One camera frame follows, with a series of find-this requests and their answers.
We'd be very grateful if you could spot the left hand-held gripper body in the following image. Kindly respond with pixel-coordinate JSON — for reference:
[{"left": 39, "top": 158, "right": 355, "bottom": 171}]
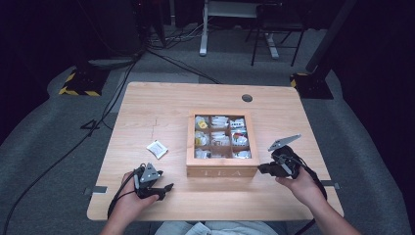
[{"left": 132, "top": 162, "right": 164, "bottom": 200}]

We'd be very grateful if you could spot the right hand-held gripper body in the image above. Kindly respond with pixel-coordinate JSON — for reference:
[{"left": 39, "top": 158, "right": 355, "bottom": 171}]
[{"left": 267, "top": 133, "right": 302, "bottom": 180}]

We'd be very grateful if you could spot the white tea bag packet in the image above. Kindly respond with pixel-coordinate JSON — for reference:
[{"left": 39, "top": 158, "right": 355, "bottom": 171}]
[{"left": 146, "top": 139, "right": 169, "bottom": 161}]

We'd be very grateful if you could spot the wooden tea box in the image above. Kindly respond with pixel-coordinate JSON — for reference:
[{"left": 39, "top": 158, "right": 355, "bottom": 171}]
[{"left": 185, "top": 109, "right": 261, "bottom": 179}]

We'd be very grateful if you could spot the person's left hand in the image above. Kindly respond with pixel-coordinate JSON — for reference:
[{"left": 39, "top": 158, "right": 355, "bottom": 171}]
[{"left": 114, "top": 171, "right": 161, "bottom": 219}]

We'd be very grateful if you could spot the person's right hand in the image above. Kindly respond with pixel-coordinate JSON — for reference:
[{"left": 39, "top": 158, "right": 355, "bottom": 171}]
[{"left": 275, "top": 167, "right": 325, "bottom": 209}]

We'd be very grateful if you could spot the group of tea bags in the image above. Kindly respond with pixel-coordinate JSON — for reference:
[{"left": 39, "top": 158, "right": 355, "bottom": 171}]
[{"left": 194, "top": 116, "right": 253, "bottom": 160}]

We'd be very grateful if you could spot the person's light shirt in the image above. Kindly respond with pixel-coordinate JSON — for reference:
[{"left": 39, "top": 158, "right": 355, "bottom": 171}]
[{"left": 154, "top": 220, "right": 288, "bottom": 235}]

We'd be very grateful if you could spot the black stand base striped tape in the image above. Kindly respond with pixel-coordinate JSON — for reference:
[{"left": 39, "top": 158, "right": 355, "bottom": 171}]
[
  {"left": 289, "top": 71, "right": 335, "bottom": 100},
  {"left": 58, "top": 67, "right": 111, "bottom": 97}
]

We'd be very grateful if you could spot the dark slanted stand pole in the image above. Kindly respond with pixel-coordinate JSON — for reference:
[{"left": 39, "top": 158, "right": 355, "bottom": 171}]
[{"left": 304, "top": 0, "right": 359, "bottom": 74}]

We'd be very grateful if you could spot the black chair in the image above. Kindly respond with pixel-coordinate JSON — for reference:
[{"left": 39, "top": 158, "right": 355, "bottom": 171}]
[{"left": 244, "top": 2, "right": 309, "bottom": 68}]

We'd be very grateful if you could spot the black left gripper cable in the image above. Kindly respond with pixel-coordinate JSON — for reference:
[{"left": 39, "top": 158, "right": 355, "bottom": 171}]
[{"left": 107, "top": 165, "right": 145, "bottom": 219}]

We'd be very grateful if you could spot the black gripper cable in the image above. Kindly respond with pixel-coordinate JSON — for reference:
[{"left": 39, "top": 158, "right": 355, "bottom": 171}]
[
  {"left": 107, "top": 165, "right": 145, "bottom": 219},
  {"left": 277, "top": 153, "right": 329, "bottom": 235}
]

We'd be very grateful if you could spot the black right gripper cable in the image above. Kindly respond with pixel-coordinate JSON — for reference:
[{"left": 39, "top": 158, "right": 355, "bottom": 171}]
[{"left": 277, "top": 153, "right": 329, "bottom": 235}]

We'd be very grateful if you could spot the grey table bracket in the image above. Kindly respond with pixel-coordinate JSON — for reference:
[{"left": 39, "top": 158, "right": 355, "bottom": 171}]
[
  {"left": 321, "top": 179, "right": 341, "bottom": 190},
  {"left": 83, "top": 185, "right": 109, "bottom": 196}
]

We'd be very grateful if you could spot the long black floor cable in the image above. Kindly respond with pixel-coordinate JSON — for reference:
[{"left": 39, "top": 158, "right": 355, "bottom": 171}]
[{"left": 1, "top": 57, "right": 141, "bottom": 235}]

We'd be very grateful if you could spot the white desk frame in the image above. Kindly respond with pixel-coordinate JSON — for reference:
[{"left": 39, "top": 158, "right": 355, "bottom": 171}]
[{"left": 199, "top": 0, "right": 280, "bottom": 60}]

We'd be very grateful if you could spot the bundle of floor cables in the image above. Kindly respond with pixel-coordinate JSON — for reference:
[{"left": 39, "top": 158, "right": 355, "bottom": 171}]
[{"left": 146, "top": 18, "right": 213, "bottom": 51}]

